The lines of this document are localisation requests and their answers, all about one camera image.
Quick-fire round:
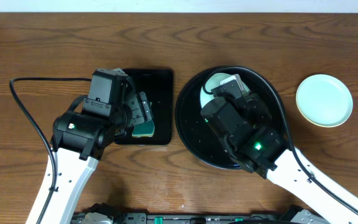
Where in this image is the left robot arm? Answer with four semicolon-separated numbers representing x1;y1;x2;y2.
27;91;153;223

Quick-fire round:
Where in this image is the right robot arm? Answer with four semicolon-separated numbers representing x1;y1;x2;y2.
200;91;358;223

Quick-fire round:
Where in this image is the black rectangular tray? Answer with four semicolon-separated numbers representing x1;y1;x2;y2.
114;68;173;145

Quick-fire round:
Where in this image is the green scrubbing sponge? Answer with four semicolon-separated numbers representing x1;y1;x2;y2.
132;120;155;138

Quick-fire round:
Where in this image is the mint plate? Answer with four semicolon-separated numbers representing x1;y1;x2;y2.
200;73;250;108
295;74;353;128

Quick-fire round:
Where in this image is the round black tray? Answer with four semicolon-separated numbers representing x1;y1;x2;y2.
175;66;284;169

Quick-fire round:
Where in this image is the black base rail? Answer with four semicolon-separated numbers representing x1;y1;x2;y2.
70;203;319;224

